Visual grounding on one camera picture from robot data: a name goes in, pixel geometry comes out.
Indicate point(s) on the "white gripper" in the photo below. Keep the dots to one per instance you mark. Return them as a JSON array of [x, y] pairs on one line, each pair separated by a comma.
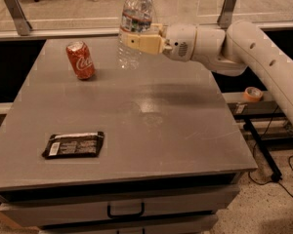
[[179, 42]]

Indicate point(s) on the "clear plastic water bottle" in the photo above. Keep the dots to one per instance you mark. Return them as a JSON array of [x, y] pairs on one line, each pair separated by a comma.
[[136, 18]]

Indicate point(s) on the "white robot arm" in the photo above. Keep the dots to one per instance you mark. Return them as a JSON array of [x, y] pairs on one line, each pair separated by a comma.
[[229, 52]]

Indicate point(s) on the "black rxbar chocolate wrapper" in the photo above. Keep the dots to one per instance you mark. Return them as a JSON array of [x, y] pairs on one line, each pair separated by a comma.
[[81, 145]]

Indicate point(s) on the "red Coca-Cola can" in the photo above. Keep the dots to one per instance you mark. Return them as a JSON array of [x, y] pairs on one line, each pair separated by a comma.
[[80, 59]]

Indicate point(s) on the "orange tape roll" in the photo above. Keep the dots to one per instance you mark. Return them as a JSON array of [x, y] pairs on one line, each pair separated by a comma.
[[253, 94]]

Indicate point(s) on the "black metal stand leg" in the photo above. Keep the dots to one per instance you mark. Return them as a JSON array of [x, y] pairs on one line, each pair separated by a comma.
[[276, 173]]

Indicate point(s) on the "lower grey drawer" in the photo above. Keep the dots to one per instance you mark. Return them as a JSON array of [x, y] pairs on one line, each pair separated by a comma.
[[186, 224]]

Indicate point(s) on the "grey drawer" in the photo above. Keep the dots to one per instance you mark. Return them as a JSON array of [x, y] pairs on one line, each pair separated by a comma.
[[157, 203], [186, 224]]

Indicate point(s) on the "upper grey drawer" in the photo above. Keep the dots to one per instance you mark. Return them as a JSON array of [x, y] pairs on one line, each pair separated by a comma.
[[157, 203]]

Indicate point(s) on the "right metal bracket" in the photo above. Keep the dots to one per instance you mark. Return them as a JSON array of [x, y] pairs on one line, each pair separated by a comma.
[[225, 17]]

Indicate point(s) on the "metal bracket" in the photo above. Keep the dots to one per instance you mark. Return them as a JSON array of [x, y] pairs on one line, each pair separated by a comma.
[[225, 17], [22, 25]]

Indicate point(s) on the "left metal bracket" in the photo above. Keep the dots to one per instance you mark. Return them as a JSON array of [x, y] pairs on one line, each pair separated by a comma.
[[22, 25]]

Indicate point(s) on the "black drawer handle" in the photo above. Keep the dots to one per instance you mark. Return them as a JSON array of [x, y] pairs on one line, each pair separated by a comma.
[[125, 209]]

